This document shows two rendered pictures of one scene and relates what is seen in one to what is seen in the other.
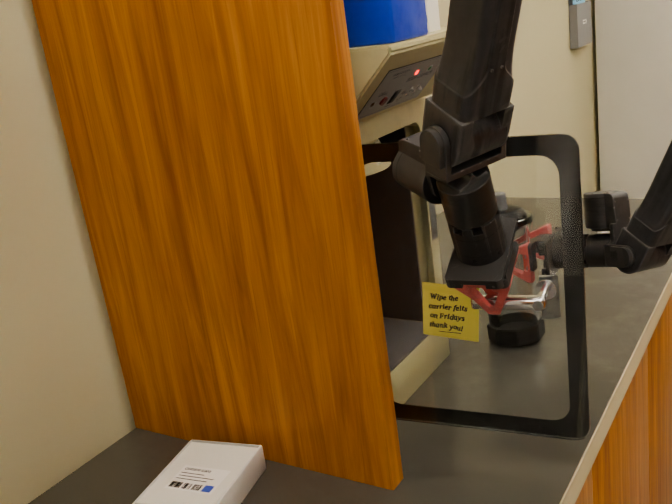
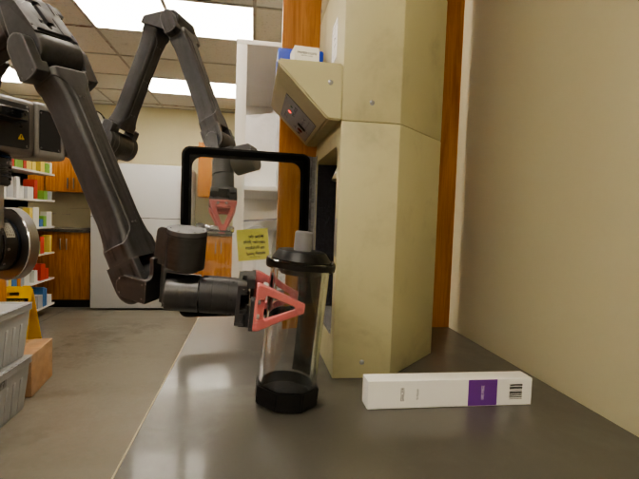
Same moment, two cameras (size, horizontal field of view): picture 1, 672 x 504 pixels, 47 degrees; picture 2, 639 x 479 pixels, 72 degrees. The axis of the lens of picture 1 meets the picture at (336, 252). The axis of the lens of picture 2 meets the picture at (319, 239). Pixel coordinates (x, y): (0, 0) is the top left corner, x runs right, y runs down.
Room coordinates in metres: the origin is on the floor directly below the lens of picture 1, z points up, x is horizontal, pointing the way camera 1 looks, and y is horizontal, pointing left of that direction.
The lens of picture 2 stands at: (1.82, -0.74, 1.24)
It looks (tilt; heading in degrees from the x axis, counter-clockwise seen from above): 3 degrees down; 137
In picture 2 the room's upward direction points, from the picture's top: 2 degrees clockwise
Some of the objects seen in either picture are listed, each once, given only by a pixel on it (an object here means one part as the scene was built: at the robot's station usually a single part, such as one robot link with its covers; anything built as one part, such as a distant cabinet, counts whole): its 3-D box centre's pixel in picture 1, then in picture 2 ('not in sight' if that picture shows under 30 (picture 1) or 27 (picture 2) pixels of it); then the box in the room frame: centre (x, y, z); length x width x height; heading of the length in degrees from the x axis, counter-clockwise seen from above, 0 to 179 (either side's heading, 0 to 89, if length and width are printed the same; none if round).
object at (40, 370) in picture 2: not in sight; (17, 367); (-1.72, -0.25, 0.14); 0.41 x 0.32 x 0.28; 152
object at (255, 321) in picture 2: not in sight; (272, 304); (1.30, -0.35, 1.11); 0.09 x 0.07 x 0.07; 56
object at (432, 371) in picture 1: (462, 292); (246, 233); (0.92, -0.15, 1.19); 0.30 x 0.01 x 0.40; 63
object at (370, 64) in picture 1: (410, 72); (300, 110); (1.09, -0.14, 1.46); 0.32 x 0.11 x 0.10; 146
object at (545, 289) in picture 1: (513, 297); not in sight; (0.86, -0.21, 1.20); 0.10 x 0.05 x 0.03; 63
